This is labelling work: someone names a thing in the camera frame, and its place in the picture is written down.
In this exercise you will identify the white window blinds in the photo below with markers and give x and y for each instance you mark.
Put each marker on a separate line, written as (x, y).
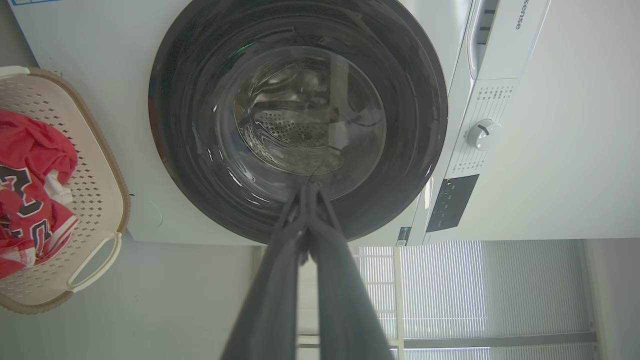
(450, 285)

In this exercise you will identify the white detergent drawer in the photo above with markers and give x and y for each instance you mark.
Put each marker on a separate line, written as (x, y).
(515, 45)

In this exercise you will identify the small dark sticker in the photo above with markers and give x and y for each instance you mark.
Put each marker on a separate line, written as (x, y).
(403, 236)

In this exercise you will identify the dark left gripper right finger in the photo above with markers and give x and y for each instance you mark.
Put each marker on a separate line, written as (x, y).
(345, 310)

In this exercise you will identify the red basketball jersey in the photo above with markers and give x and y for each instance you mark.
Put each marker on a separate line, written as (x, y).
(30, 145)

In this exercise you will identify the black round glass washer door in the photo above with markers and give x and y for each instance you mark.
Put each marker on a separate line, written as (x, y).
(190, 125)

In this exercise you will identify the round white drain filter cover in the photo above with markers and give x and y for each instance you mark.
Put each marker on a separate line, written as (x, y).
(150, 214)

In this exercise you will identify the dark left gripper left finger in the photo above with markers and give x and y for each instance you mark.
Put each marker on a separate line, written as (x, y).
(272, 300)

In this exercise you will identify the cream perforated laundry basket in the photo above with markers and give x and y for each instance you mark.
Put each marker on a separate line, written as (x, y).
(95, 175)

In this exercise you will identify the white front-load washing machine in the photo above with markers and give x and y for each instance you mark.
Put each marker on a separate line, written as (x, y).
(115, 65)

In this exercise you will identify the steel perforated washer drum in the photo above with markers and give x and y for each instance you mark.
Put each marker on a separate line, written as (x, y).
(280, 130)

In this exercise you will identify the white round control knob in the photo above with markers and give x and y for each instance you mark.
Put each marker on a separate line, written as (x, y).
(483, 135)

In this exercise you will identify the black control display panel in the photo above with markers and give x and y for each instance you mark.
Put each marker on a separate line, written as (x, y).
(452, 202)

